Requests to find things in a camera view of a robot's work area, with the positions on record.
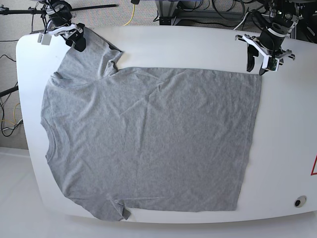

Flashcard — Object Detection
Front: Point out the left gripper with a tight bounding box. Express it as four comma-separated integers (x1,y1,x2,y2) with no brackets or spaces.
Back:
235,28,295,75

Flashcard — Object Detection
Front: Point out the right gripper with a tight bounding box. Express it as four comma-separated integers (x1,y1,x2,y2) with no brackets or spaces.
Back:
46,16,86,52

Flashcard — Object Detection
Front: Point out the grey T-shirt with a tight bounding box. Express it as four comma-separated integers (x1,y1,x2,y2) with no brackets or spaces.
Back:
41,28,262,221

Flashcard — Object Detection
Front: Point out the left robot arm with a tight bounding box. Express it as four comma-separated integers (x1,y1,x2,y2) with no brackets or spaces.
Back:
235,0,299,75

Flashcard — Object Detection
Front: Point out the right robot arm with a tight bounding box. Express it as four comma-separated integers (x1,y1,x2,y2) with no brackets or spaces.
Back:
43,0,86,52

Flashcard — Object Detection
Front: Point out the black tripod stand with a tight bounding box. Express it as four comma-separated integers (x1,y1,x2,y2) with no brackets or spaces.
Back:
0,0,118,26

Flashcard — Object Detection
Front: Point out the red warning triangle sticker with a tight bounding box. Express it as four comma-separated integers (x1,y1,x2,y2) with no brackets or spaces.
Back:
311,156,317,176

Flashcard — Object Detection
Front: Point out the table grommet hole right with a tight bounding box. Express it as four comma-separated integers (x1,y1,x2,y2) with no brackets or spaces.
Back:
294,195,307,208

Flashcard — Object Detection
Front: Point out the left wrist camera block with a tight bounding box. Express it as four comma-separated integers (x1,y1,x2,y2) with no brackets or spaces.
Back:
262,56,284,72

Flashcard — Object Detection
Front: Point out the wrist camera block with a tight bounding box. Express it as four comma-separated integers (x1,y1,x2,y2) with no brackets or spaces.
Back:
38,33,52,46
262,56,284,72

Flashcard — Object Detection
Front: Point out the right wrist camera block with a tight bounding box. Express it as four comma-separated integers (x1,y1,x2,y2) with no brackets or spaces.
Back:
38,33,52,46

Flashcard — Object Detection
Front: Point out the aluminium frame post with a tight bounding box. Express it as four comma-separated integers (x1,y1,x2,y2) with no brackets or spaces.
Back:
279,0,298,39

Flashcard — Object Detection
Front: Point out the white cable at top right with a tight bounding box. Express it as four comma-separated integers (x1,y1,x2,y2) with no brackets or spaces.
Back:
232,11,263,31

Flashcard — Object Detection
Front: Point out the yellow cable at top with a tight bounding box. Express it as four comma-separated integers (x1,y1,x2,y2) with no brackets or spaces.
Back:
123,0,136,26

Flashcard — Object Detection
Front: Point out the yellow cable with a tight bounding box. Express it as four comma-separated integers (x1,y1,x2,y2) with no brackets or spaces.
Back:
1,101,22,127
123,0,136,26

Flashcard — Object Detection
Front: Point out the black floor cable left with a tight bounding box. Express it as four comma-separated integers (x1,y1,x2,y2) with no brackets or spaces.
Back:
0,54,20,137

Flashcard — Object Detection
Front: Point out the yellow cable at left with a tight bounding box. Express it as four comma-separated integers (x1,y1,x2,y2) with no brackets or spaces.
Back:
1,101,22,127

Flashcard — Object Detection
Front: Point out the black metal frame base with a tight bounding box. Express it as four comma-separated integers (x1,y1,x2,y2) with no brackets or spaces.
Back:
154,0,246,28

